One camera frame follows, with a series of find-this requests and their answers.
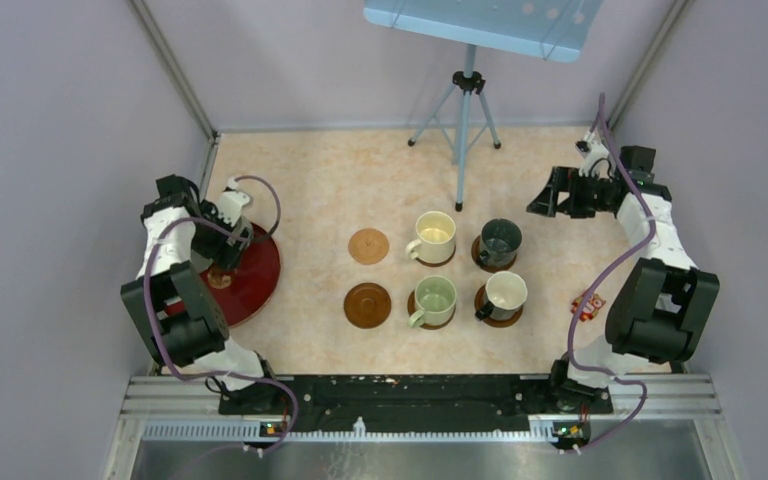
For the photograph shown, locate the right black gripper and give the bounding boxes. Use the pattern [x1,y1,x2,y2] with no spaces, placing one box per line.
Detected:
[526,166,612,220]

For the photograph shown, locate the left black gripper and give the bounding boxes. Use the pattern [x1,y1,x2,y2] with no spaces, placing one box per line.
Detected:
[190,199,251,270]

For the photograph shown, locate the dark grey cup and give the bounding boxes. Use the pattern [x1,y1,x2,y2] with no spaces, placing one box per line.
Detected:
[479,218,522,266]

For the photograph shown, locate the dark wooden coaster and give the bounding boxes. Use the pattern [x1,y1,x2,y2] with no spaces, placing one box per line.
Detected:
[406,291,457,331]
[414,250,456,268]
[474,285,524,328]
[343,282,392,329]
[470,235,518,273]

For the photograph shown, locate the white cup dark inside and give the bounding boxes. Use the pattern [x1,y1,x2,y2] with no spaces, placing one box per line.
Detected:
[484,271,529,310]

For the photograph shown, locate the cream mug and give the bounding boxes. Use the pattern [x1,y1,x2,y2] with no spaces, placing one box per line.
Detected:
[405,211,457,263]

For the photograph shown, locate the light wooden coaster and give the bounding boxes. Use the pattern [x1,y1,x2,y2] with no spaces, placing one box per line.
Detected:
[348,228,389,265]

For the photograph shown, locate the light green mug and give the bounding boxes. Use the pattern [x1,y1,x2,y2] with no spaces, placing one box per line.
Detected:
[414,275,458,324]

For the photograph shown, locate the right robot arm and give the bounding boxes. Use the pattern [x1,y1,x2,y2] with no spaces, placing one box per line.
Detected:
[527,140,720,412]

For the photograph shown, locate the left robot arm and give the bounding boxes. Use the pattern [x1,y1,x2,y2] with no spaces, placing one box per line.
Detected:
[120,175,287,414]

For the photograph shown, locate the red round tray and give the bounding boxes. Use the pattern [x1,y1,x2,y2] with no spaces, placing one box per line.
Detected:
[165,223,282,330]

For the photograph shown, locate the red owl figurine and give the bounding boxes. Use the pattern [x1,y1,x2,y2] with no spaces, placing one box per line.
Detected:
[571,293,606,322]

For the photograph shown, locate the blue music stand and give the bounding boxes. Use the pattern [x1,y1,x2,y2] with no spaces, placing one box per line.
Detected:
[364,0,605,213]

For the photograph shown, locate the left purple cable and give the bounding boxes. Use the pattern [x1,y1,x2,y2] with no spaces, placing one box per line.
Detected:
[144,175,300,458]

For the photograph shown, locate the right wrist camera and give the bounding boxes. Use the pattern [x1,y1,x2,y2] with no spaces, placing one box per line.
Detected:
[575,130,613,177]

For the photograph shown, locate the aluminium frame rail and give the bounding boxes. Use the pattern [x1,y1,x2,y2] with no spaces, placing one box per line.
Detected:
[104,373,747,479]

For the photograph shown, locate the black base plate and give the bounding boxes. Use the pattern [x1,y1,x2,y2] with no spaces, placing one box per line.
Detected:
[218,374,614,435]

